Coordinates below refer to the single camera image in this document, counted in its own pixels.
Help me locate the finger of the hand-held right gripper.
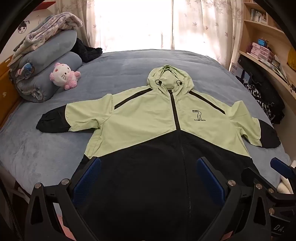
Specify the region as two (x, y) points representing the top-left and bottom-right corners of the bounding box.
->
(241, 167), (279, 190)
(270, 157), (296, 180)

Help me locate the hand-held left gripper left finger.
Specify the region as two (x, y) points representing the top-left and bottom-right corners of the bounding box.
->
(24, 156), (102, 241)

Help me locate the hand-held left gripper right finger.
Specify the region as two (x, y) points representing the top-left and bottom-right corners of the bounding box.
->
(196, 156), (272, 241)

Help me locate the green and black hooded jacket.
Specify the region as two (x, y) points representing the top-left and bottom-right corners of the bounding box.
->
(36, 64), (281, 241)

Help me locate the white fluffy cloth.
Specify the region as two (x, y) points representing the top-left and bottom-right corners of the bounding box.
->
(276, 176), (293, 194)

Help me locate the black white patterned cloth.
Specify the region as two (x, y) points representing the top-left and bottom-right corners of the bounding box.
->
(245, 83), (286, 126)

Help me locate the long black case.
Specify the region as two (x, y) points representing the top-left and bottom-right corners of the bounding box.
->
(238, 55), (285, 121)

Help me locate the rolled blue-grey quilt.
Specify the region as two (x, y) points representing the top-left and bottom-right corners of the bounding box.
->
(13, 51), (83, 103)
(17, 30), (77, 70)

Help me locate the pink white cat plush toy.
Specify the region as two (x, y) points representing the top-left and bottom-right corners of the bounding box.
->
(50, 62), (81, 90)

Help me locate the white blue cardboard box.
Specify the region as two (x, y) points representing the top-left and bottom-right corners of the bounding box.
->
(229, 62), (252, 84)

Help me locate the yellow cloth on shelf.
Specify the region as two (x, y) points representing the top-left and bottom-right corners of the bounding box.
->
(287, 47), (296, 70)

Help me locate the blue-grey fleece bed blanket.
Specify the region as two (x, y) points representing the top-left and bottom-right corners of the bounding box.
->
(0, 49), (292, 209)

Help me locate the stack of pink boxes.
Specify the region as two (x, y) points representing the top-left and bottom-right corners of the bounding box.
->
(251, 42), (275, 63)

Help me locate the black fluffy cloth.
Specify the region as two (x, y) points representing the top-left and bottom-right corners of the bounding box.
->
(70, 37), (103, 63)

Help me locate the wooden bookshelf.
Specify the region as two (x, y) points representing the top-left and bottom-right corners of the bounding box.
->
(231, 0), (296, 109)

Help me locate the floral sheer curtain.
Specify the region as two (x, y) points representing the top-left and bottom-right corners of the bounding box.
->
(172, 0), (243, 67)
(55, 0), (173, 52)

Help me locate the row of books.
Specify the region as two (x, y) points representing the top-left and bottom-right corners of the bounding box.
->
(251, 8), (267, 24)

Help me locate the white purple patterned blanket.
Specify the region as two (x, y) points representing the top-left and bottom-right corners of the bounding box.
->
(13, 12), (83, 62)

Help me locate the wooden bed frame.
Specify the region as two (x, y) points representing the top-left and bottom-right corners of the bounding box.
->
(0, 58), (22, 127)

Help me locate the cartoon face wall sticker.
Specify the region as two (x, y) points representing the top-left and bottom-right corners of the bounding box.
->
(17, 20), (31, 34)

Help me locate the red wall decoration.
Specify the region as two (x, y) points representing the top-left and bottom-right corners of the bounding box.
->
(39, 1), (56, 12)

